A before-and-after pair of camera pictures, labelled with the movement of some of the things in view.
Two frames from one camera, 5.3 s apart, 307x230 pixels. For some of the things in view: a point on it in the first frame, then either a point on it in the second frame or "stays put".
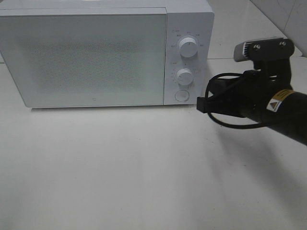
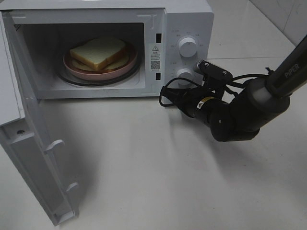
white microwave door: x=86 y=57 to x=22 y=129
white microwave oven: x=109 y=53 stays put
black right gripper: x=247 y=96 to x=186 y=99
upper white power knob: x=188 y=47 stays put
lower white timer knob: x=184 y=76 stays put
